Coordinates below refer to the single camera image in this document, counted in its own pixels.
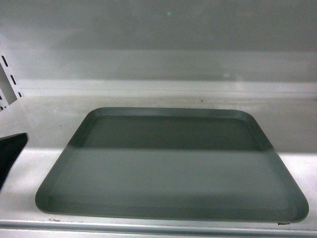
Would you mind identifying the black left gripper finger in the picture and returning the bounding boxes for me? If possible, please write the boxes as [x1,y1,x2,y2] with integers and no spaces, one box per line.
[0,133,28,188]

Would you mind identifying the grey-silver rectangular tray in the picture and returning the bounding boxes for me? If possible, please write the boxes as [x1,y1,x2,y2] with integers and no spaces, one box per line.
[35,108,309,224]

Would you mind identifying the white slotted shelf upright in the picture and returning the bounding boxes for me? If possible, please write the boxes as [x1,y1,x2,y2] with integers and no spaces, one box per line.
[0,53,24,111]

